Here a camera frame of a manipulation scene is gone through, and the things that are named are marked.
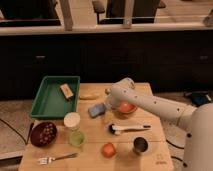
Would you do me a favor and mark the silver fork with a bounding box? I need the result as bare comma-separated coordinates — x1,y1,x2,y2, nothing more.
38,153,78,165

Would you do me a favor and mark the black cable right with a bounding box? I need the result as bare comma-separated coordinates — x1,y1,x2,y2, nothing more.
165,138,184,163

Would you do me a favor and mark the black cable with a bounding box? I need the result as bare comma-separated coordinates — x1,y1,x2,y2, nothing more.
165,138,184,163
0,118,35,146

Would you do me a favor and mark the orange bowl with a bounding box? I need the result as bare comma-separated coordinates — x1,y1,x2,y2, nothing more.
117,102,137,114

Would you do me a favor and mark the blue object on floor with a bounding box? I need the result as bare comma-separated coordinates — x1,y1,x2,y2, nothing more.
191,93,212,107

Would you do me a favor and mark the orange fruit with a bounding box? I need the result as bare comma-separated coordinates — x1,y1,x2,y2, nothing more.
101,143,116,158

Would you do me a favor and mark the dark red patterned bowl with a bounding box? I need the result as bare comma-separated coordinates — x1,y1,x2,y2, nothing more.
30,122,57,147

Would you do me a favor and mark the green glass cup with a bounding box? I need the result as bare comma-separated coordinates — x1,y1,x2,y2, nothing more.
69,131,85,147

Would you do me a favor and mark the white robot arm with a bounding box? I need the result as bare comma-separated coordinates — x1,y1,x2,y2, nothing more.
105,78,213,171

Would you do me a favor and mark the tan sponge block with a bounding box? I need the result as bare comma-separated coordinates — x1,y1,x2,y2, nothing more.
60,84,74,100

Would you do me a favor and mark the yellow banana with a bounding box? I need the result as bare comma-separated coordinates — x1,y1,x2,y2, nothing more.
79,93,100,100

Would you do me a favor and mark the black cable left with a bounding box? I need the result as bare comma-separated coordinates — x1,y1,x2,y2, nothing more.
0,118,35,146

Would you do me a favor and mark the white lid cup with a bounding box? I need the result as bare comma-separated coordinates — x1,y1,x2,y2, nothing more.
64,112,81,130

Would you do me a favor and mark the blue sponge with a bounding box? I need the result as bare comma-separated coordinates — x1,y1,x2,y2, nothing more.
88,103,106,118

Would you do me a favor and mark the black office chair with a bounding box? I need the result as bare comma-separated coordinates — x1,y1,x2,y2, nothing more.
92,0,166,25

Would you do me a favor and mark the green plastic tray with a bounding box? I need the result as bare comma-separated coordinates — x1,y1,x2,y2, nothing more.
30,76,80,120

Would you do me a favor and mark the metal cup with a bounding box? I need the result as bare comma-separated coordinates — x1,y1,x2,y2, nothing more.
133,137,148,154

